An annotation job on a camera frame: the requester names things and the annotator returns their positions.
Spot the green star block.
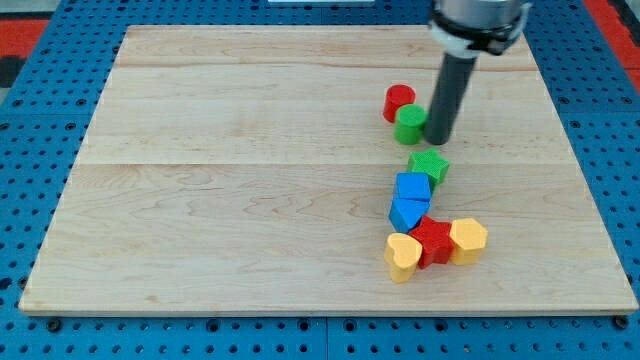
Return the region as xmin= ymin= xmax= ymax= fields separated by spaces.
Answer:
xmin=406 ymin=148 xmax=450 ymax=190

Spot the red cylinder block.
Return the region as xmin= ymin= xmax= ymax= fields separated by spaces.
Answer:
xmin=382 ymin=84 xmax=416 ymax=123

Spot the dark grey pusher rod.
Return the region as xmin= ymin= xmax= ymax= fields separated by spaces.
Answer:
xmin=424 ymin=53 xmax=476 ymax=146

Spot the light wooden board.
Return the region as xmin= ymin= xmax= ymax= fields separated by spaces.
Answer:
xmin=19 ymin=26 xmax=638 ymax=317

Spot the yellow heart block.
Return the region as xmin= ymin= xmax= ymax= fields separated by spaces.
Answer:
xmin=384 ymin=233 xmax=423 ymax=283

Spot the blue pentagon block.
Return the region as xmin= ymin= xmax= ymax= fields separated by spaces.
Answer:
xmin=388 ymin=198 xmax=430 ymax=233

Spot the green cylinder block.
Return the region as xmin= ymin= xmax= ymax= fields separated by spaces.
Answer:
xmin=393 ymin=104 xmax=427 ymax=145

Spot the blue cube block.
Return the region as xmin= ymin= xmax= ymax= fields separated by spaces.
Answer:
xmin=393 ymin=172 xmax=432 ymax=202

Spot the red star block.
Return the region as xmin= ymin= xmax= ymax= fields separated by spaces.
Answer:
xmin=409 ymin=215 xmax=455 ymax=269

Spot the yellow hexagon block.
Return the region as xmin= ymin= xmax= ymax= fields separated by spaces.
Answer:
xmin=449 ymin=218 xmax=488 ymax=265

